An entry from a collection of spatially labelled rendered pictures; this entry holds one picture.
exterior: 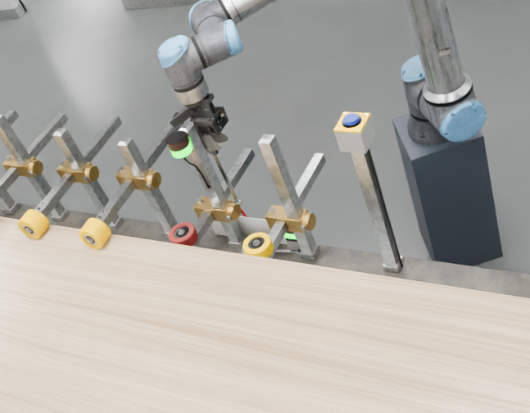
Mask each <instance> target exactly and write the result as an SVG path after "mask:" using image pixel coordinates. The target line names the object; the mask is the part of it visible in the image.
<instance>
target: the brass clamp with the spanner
mask: <svg viewBox="0 0 530 413"><path fill-rule="evenodd" d="M200 197H201V198H202V199H203V201H204V202H203V203H202V204H200V205H198V204H197V202H196V204H195V205H194V207H193V209H194V211H195V212H196V214H197V217H198V218H199V217H200V215H201V214H202V212H204V211H209V212H212V214H213V216H214V218H215V219H214V221H221V222H227V223H230V222H231V220H237V219H238V218H239V217H240V215H241V207H240V206H239V204H237V203H233V200H230V199H228V200H229V201H228V203H227V205H226V206H225V208H224V209H218V208H214V207H213V206H212V204H211V201H210V199H209V197H202V196H200Z"/></svg>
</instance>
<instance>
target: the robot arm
mask: <svg viewBox="0 0 530 413"><path fill-rule="evenodd" d="M275 1H277V0H212V1H208V0H203V1H200V2H197V3H196V4H195V5H194V6H193V7H192V9H191V10H190V12H189V23H190V25H191V28H192V30H193V32H194V33H195V34H196V35H194V36H192V37H191V38H187V37H186V36H184V35H177V36H175V37H172V38H170V39H167V40H166V41H165V42H164V43H163V44H162V45H161V46H160V48H159V50H158V53H157V54H158V57H159V60H160V62H161V67H163V69H164V71H165V73H166V75H167V78H168V80H169V82H170V84H171V86H172V88H173V90H174V93H175V95H176V97H177V99H178V101H179V103H181V104H184V105H185V107H184V108H183V109H182V110H180V111H178V112H175V113H174V115H173V117H172V119H171V121H170V124H171V125H172V126H173V127H175V128H176V127H177V126H179V125H181V124H183V123H184V122H185V121H186V120H187V119H188V118H191V119H190V125H194V127H195V129H196V131H197V133H198V135H199V138H200V140H201V141H202V144H203V147H204V148H205V150H206V151H207V152H209V153H210V154H212V155H216V156H217V154H218V153H219V150H220V149H222V146H221V145H220V143H222V142H225V141H228V137H227V135H225V134H222V133H221V131H222V129H223V128H224V127H225V125H226V124H227V123H228V121H229V118H228V117H227V115H226V112H225V110H224V107H216V106H214V104H213V102H212V100H213V99H214V94H213V93H208V92H209V89H208V86H207V84H206V81H205V79H204V76H203V73H202V70H204V69H206V68H207V67H210V66H213V65H214V64H216V63H219V62H221V61H223V60H225V59H227V58H230V57H234V56H236V55H237V54H238V53H240V52H241V51H242V50H243V45H242V42H241V39H240V37H239V35H238V32H237V29H236V27H235V25H236V24H237V23H238V22H240V21H242V20H244V19H246V18H248V17H249V16H251V15H252V14H254V13H256V12H258V11H259V10H261V9H263V8H264V7H267V6H268V5H270V4H271V3H273V2H275ZM404 1H405V7H406V10H407V13H408V17H409V19H410V25H411V29H412V31H413V35H414V40H415V43H416V47H417V49H418V53H419V55H417V56H415V57H412V58H411V59H409V60H408V61H407V62H406V63H405V64H404V65H403V66H402V68H401V79H402V82H403V85H404V89H405V95H406V99H407V102H408V107H409V110H410V117H409V120H408V125H407V129H408V133H409V136H410V138H411V139H412V140H414V141H415V142H416V143H419V144H423V145H438V144H442V143H446V142H449V141H452V142H462V141H465V140H467V139H469V138H472V137H473V136H474V135H475V134H476V133H477V132H478V131H479V130H480V129H481V128H482V127H483V125H484V123H485V121H486V118H487V111H486V109H485V107H484V105H483V104H482V103H481V102H480V101H479V100H477V98H476V96H475V93H474V90H473V83H472V80H471V78H470V77H469V76H468V75H467V74H465V73H464V72H463V71H462V67H461V64H460V57H459V53H458V49H457V46H456V42H455V36H454V32H453V29H452V24H451V18H450V14H449V11H448V7H447V4H446V0H404Z"/></svg>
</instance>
